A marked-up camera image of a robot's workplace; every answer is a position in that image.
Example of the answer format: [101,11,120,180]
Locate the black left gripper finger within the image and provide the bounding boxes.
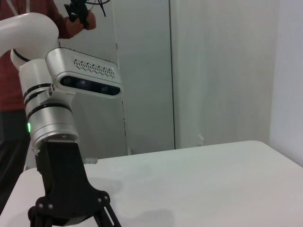
[27,205,54,227]
[93,204,123,227]

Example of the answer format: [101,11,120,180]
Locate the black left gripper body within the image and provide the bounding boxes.
[35,140,110,227]

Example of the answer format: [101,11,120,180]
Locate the black handheld controller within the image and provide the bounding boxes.
[63,0,95,30]

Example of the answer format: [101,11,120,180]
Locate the person's red-sleeved forearm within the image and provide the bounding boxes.
[57,17,82,40]

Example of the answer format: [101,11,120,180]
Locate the person's hand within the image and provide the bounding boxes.
[77,11,97,33]

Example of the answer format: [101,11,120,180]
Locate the person in red shirt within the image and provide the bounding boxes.
[0,0,71,201]

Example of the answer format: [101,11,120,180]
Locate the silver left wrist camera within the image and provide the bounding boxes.
[45,48,123,98]

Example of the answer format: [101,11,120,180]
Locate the black controller cables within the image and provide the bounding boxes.
[86,0,112,17]

